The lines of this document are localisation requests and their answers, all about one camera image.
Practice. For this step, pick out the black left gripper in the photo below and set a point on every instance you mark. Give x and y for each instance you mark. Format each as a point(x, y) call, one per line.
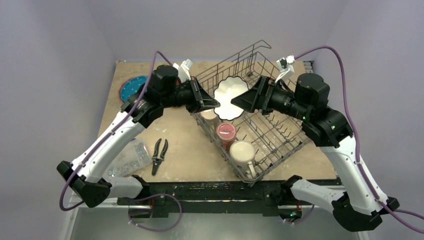
point(200, 97)

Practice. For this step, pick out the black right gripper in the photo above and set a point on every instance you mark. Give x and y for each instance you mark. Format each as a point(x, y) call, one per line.
point(263, 94)

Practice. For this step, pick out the tall cream seahorse cup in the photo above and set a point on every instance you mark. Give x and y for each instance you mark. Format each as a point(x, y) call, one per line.
point(209, 117)

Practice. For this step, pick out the pink ghost pattern mug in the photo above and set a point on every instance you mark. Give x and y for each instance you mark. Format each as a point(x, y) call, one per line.
point(227, 133)

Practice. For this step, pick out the green interior mushroom mug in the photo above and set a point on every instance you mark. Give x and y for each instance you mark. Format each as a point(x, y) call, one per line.
point(243, 153)

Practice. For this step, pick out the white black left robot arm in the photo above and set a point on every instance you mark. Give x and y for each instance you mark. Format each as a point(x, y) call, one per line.
point(167, 86)

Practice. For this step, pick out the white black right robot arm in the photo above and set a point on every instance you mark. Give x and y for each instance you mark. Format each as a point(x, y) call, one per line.
point(360, 206)

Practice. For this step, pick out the blue polka dot plate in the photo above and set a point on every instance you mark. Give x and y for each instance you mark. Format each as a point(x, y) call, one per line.
point(131, 86)

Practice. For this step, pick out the clear plastic screw box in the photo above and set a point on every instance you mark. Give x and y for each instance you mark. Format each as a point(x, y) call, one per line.
point(133, 157)

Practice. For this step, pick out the grey wire dish rack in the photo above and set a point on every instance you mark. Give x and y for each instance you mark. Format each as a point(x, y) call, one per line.
point(274, 137)

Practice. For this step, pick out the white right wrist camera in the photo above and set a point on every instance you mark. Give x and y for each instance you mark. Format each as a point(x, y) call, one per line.
point(286, 68)

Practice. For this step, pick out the aluminium rail right side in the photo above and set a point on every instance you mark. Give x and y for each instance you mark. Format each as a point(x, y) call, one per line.
point(308, 67)

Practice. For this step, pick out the black grey wire stripper pliers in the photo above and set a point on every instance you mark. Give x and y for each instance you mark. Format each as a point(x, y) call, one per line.
point(158, 156)

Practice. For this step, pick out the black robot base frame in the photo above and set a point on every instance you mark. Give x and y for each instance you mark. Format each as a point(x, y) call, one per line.
point(265, 198)

